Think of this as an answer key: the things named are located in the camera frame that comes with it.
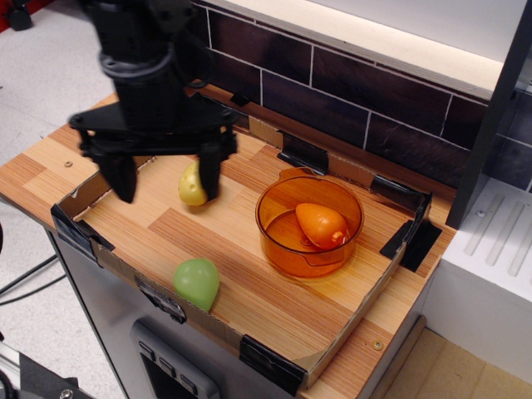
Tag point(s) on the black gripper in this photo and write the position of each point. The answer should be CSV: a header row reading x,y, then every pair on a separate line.
x,y
154,116

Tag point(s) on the orange toy carrot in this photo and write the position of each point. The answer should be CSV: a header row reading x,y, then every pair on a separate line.
x,y
324,227

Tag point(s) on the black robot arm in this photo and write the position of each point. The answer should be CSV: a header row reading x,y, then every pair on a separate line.
x,y
151,56

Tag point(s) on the cardboard fence with black tape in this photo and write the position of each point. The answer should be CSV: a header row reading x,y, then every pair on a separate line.
x,y
268,334

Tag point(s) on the orange transparent plastic pot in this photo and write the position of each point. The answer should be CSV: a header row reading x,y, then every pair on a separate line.
x,y
284,243

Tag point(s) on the yellow toy potato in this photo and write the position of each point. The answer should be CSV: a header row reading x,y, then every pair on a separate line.
x,y
190,189

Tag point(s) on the green toy pear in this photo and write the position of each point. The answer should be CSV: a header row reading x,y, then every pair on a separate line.
x,y
197,281

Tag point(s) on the grey control panel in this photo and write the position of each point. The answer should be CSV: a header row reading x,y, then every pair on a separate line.
x,y
169,373

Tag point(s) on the black clamp with screw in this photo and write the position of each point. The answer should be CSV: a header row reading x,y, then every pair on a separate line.
x,y
22,377

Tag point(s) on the white toy sink drainboard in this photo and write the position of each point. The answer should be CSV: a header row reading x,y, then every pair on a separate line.
x,y
494,241

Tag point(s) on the dark grey vertical post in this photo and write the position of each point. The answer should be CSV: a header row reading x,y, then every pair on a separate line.
x,y
502,148

